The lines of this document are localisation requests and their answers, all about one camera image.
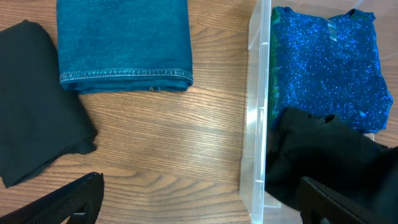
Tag folded blue denim jeans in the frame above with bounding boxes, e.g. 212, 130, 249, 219
57, 0, 193, 94

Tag clear plastic storage bin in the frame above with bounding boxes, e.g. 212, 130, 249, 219
239, 0, 397, 224

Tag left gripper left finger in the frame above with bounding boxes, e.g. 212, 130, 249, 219
1, 172, 104, 224

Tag black cloth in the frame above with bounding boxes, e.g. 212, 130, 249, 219
265, 108, 388, 209
1, 21, 97, 188

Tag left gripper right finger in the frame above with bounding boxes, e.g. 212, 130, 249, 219
297, 177, 389, 224

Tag blue sequin glitter garment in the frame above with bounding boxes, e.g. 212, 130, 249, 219
268, 6, 393, 133

